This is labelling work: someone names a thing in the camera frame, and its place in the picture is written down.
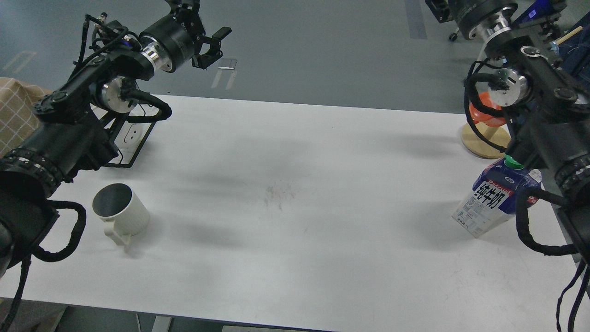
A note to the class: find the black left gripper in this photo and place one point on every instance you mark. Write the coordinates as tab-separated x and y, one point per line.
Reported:
178	37

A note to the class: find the cream ribbed mug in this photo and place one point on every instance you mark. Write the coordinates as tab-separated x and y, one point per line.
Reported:
123	213

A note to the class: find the blue white milk carton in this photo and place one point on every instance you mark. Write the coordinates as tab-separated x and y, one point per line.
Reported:
492	200

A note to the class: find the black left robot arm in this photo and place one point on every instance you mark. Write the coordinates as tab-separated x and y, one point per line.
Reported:
79	123

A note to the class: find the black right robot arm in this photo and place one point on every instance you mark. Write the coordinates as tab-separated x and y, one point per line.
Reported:
547	111

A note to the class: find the beige checkered cloth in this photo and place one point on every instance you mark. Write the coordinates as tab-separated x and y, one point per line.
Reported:
17	121

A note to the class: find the wooden mug tree stand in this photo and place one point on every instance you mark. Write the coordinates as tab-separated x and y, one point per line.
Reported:
484	134

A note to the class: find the dark blue fabric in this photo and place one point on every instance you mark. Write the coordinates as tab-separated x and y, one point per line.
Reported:
575	52

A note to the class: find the black wire mug rack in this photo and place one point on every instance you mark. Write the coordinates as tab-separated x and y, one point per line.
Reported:
130	138

